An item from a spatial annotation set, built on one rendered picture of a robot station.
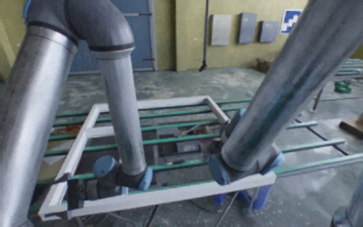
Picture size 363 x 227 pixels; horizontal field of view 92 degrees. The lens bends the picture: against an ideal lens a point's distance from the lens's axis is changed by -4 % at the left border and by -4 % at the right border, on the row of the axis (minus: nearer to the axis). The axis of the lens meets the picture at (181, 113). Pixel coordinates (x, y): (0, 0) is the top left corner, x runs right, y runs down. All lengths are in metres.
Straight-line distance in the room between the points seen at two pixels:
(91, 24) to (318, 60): 0.44
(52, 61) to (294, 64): 0.48
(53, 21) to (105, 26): 0.13
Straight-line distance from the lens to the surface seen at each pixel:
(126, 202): 1.24
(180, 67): 7.27
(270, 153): 0.60
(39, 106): 0.49
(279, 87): 0.32
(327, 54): 0.30
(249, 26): 8.21
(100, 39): 0.48
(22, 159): 0.49
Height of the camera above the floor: 1.89
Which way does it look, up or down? 28 degrees down
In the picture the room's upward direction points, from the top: straight up
